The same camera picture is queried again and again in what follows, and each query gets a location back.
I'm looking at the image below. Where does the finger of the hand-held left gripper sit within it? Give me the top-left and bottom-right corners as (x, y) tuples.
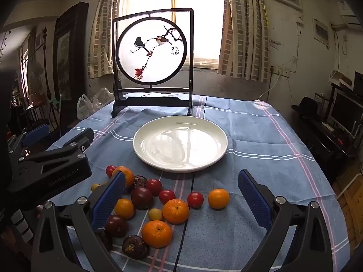
(7, 129), (94, 210)
(10, 123), (50, 155)

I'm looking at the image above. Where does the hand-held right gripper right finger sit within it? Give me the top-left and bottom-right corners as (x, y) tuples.
(238, 169), (334, 272)

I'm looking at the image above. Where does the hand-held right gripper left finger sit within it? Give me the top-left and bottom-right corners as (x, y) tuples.
(31, 171), (127, 272)

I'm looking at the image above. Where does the smooth orange tomato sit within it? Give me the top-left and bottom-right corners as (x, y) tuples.
(114, 198), (135, 220)
(208, 188), (230, 210)

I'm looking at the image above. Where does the dark purple tomato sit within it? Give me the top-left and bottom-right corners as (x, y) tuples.
(105, 214), (129, 238)
(131, 187), (154, 211)

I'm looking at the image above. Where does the dark water chestnut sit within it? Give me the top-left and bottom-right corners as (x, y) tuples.
(122, 235), (150, 260)
(132, 175), (148, 189)
(96, 228), (113, 251)

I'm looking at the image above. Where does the tangerine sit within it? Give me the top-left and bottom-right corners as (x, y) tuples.
(162, 199), (190, 225)
(112, 166), (135, 189)
(141, 220), (173, 249)

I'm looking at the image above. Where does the white round plate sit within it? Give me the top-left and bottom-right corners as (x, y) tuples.
(133, 115), (228, 173)

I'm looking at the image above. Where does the white plastic bag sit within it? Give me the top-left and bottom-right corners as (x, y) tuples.
(77, 94), (98, 120)

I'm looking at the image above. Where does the clear plastic bag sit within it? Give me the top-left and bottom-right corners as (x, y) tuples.
(92, 87), (115, 109)

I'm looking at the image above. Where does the blue striped tablecloth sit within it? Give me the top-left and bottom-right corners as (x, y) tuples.
(47, 92), (351, 272)

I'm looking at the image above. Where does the dark wooden desk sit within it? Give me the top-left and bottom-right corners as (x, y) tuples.
(295, 113), (363, 182)

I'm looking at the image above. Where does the cardboard box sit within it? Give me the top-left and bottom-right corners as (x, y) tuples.
(333, 161), (363, 250)

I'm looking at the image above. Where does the brick pattern curtain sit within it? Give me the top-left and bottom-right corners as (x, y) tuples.
(218, 0), (270, 83)
(87, 0), (125, 80)

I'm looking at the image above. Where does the black hat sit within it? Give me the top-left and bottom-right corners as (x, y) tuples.
(292, 96), (321, 119)

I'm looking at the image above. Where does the bird painting table screen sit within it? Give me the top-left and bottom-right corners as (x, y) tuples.
(111, 7), (195, 118)

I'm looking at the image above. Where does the computer monitor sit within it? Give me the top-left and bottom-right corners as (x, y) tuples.
(326, 91), (363, 136)

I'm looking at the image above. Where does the bright window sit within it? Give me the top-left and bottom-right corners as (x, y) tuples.
(118, 0), (227, 68)

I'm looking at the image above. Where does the white air conditioner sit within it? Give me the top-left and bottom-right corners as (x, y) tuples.
(337, 1), (361, 29)

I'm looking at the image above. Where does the green handled broom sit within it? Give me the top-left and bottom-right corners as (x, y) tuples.
(48, 93), (64, 132)

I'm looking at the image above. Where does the white power cable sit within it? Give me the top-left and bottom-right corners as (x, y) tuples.
(257, 75), (280, 101)

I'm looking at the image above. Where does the white wall socket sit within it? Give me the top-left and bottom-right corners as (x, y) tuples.
(271, 66), (290, 77)

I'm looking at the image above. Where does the small white wall frame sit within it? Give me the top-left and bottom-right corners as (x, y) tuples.
(313, 18), (330, 49)

